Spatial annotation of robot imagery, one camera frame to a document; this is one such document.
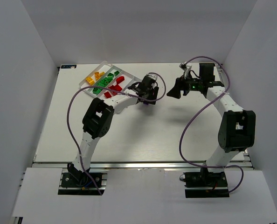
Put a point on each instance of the white divided sorting tray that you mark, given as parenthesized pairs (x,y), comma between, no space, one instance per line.
(107,68)

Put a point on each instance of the left blue table label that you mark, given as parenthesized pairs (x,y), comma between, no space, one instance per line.
(68,66)

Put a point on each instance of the green square lego in tray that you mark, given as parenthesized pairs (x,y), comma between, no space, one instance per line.
(96,91)

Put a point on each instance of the small green lego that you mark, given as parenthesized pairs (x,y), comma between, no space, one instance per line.
(110,75)

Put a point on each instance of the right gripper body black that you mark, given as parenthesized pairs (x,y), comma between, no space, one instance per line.
(183,84)

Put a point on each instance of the green bush lego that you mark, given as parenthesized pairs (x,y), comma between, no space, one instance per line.
(107,80)

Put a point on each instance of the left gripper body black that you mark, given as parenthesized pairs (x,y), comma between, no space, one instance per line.
(140,88)

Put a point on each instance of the red tall lego in tray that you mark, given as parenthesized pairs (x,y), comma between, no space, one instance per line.
(117,88)

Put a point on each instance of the large yellow rounded lego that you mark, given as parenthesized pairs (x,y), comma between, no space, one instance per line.
(90,81)

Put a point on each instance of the red small lego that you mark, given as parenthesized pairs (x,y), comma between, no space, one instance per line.
(111,88)

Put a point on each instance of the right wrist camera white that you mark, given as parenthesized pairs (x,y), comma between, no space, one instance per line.
(186,68)

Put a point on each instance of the red sloped lego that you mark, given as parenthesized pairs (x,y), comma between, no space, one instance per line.
(120,79)

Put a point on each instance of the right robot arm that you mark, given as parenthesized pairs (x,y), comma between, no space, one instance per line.
(236,132)

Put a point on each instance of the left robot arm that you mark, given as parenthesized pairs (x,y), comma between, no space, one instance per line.
(97,121)

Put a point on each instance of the green 2x4 lego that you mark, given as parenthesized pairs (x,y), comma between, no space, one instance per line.
(102,83)

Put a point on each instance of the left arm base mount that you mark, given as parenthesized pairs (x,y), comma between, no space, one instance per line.
(75,182)

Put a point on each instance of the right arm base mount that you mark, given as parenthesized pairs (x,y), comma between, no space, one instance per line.
(205,184)

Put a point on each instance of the yellow 2x4 lego brick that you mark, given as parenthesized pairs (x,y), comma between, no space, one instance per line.
(97,75)

